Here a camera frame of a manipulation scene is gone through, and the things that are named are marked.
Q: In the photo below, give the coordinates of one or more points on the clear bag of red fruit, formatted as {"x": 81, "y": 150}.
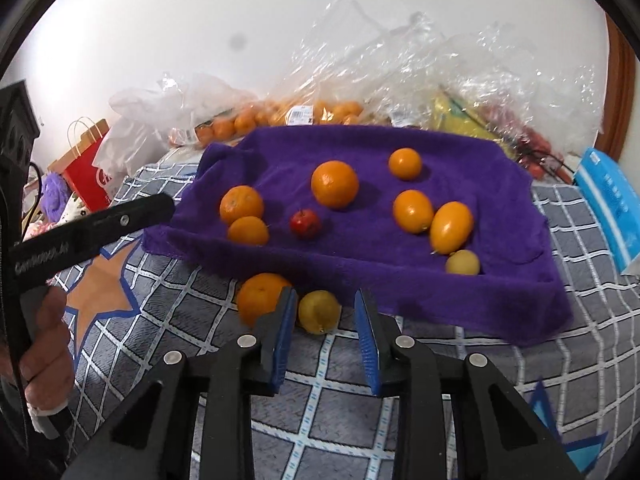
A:
{"x": 535, "y": 145}

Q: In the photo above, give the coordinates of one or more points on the purple plush toy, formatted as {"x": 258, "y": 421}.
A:
{"x": 52, "y": 192}

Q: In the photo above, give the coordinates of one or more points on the white plastic bag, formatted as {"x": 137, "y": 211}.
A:
{"x": 130, "y": 145}

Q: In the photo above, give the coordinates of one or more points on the clear bag of tangerines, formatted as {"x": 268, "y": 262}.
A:
{"x": 222, "y": 127}

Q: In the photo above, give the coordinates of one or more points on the small red fruit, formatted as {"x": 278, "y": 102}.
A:
{"x": 305, "y": 223}

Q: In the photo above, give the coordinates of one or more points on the white floral bag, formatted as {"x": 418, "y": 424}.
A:
{"x": 75, "y": 212}

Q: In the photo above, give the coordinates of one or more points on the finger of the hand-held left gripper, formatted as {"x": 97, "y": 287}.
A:
{"x": 125, "y": 220}

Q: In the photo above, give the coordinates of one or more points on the person's left hand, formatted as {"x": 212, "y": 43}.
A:
{"x": 50, "y": 350}

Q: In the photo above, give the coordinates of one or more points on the round orange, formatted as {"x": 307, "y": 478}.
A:
{"x": 248, "y": 232}
{"x": 405, "y": 164}
{"x": 241, "y": 202}
{"x": 257, "y": 297}
{"x": 335, "y": 185}

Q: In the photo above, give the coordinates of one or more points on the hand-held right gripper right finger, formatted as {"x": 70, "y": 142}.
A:
{"x": 367, "y": 345}

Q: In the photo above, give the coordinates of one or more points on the purple towel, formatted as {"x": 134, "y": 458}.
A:
{"x": 370, "y": 260}

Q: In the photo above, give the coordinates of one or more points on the grey checked star blanket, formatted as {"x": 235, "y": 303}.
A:
{"x": 325, "y": 410}

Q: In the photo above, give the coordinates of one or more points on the clear bag of small oranges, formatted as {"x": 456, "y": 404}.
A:
{"x": 345, "y": 110}

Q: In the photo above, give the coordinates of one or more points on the blue tissue pack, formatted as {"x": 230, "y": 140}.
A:
{"x": 610, "y": 195}

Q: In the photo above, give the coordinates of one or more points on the oval orange citrus fruit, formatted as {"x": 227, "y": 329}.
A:
{"x": 451, "y": 227}
{"x": 412, "y": 211}

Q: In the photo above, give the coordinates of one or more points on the brown wooden door frame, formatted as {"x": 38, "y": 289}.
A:
{"x": 620, "y": 85}

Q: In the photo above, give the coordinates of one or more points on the red paper bag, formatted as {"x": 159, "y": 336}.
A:
{"x": 85, "y": 180}

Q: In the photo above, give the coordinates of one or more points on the brown paper bag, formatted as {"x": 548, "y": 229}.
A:
{"x": 100, "y": 129}

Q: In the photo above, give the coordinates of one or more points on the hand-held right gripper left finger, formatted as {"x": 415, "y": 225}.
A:
{"x": 282, "y": 345}

